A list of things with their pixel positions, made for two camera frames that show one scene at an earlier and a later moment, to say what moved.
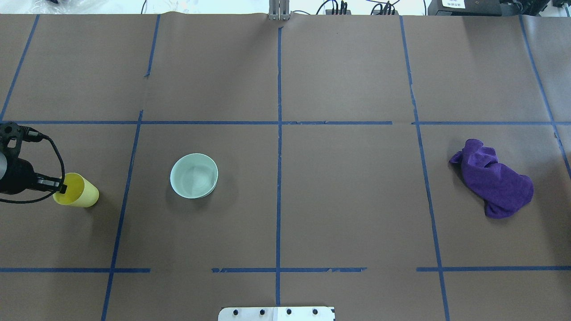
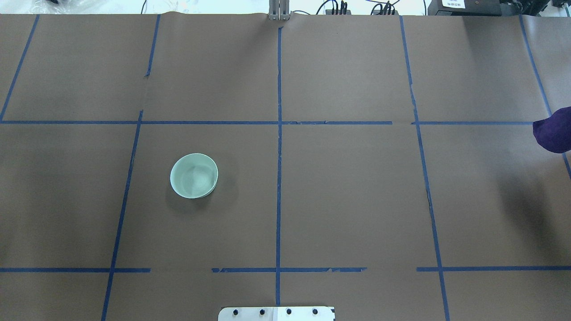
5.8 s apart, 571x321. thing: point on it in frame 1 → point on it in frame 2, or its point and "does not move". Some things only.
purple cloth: (504, 191) → (554, 133)
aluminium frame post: (279, 10) does not move
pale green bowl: (194, 175) does not move
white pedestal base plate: (276, 314) does not move
